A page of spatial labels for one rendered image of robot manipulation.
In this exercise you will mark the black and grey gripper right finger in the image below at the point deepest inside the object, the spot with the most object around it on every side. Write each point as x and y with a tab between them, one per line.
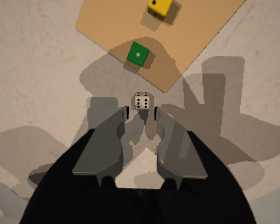
197	170

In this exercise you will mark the green die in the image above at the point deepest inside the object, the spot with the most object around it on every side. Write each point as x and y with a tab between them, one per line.
138	54

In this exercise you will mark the yellow die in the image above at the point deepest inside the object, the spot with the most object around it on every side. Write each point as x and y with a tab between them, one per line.
159	8

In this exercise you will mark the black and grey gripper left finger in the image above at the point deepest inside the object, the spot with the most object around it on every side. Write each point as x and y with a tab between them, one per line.
97	154

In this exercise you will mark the orange flat mat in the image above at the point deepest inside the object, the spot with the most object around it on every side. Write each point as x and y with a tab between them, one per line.
174	42

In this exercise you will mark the white die with black pips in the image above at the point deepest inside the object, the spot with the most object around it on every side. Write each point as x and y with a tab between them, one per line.
142	100

